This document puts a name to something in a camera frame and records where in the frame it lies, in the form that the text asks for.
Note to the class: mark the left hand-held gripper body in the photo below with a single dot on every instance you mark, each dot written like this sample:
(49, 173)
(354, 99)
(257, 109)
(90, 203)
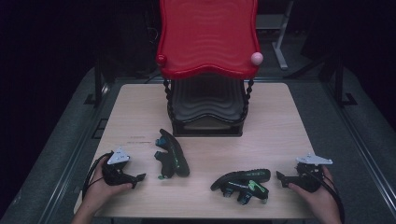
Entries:
(115, 175)

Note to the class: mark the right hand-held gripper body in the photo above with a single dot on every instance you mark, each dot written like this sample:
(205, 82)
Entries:
(308, 180)

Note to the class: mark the black green sandal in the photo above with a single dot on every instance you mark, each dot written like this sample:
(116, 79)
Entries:
(246, 183)
(174, 155)

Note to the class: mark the red and black shoe rack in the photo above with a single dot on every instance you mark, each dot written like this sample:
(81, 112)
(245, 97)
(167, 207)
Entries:
(207, 40)

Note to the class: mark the person's right hand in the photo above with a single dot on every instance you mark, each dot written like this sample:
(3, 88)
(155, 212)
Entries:
(320, 199)

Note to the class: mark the person's left hand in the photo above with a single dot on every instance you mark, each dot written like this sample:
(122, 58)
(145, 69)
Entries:
(99, 193)

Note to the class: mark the grey metal stand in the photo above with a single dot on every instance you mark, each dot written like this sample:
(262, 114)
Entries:
(281, 40)

